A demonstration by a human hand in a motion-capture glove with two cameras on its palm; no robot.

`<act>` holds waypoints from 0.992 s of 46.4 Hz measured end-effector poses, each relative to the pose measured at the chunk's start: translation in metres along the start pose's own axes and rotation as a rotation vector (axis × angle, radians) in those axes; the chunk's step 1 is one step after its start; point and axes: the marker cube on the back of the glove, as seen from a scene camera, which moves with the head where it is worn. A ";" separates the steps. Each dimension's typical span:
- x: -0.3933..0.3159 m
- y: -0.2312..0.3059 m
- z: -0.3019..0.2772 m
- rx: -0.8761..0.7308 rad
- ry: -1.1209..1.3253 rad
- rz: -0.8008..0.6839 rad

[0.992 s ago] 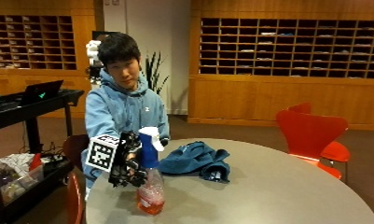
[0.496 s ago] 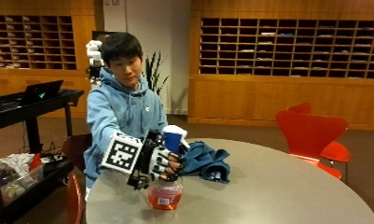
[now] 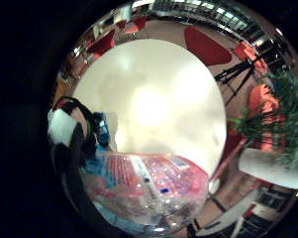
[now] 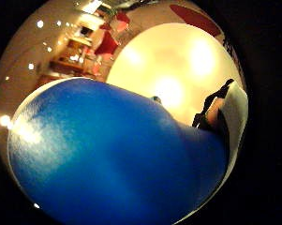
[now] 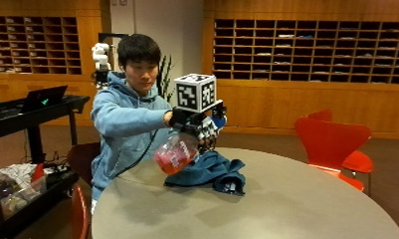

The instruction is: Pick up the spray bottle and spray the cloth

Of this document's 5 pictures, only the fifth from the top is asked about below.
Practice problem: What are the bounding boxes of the clear plastic jar red contents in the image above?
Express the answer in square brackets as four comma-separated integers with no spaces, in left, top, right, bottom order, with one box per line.
[154,131,201,176]

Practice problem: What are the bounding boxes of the white cube with black markers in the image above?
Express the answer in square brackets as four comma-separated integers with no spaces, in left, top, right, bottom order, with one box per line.
[173,73,219,114]

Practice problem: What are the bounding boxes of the blue cloth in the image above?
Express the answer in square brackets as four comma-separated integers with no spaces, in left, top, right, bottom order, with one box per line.
[164,150,248,196]

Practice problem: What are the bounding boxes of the dark leafy plant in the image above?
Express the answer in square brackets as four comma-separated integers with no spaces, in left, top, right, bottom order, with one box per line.
[156,54,176,103]

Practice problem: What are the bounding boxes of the the person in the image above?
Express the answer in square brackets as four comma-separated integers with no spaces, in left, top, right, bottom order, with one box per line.
[90,33,176,213]

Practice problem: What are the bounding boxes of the red chair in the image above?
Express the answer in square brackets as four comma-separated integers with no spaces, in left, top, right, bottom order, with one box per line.
[71,183,91,239]
[293,116,374,192]
[306,109,376,175]

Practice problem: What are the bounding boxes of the dark brown chair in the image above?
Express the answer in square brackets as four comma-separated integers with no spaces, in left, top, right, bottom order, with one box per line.
[66,141,103,187]

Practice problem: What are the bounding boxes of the wooden pigeonhole shelf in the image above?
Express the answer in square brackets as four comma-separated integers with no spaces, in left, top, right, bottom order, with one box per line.
[0,15,84,76]
[212,18,399,85]

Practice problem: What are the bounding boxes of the black laptop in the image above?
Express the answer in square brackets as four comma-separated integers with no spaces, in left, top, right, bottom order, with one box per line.
[21,85,70,114]

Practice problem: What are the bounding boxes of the red bottle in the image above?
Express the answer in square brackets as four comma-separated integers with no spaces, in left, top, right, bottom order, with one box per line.
[31,162,47,183]

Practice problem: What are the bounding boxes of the black cart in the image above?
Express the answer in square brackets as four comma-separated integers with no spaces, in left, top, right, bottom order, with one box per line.
[0,94,92,239]

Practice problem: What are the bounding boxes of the white crumpled cloth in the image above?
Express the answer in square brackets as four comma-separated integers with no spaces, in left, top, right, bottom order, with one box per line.
[0,162,55,190]

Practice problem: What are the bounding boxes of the clear plastic bin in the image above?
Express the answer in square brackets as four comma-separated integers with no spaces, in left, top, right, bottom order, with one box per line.
[0,174,49,218]

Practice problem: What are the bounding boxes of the black glove cable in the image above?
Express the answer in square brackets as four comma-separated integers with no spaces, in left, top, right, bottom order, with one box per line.
[115,127,163,177]

